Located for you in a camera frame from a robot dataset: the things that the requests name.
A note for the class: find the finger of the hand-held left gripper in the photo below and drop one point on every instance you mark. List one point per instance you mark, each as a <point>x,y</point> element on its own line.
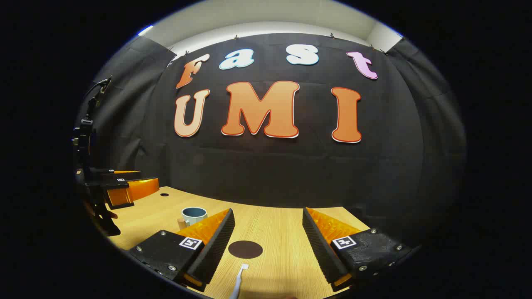
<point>137,190</point>
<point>120,174</point>

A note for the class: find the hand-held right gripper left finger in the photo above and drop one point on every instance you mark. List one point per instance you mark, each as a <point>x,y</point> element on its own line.
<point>216,245</point>

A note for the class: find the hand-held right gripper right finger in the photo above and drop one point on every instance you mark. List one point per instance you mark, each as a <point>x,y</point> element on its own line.
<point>320,245</point>

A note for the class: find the dark brown round coaster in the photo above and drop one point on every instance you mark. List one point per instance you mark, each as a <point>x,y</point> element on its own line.
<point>245,249</point>

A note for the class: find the white toothbrush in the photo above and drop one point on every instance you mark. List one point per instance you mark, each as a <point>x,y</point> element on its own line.
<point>239,280</point>

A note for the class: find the wooden desktop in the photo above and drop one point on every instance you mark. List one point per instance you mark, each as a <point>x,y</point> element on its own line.
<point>274,232</point>

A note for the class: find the black backdrop cloth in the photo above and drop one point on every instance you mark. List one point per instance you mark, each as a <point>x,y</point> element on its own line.
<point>291,174</point>

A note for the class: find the bright ceiling light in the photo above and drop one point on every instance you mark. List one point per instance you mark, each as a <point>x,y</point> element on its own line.
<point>145,30</point>

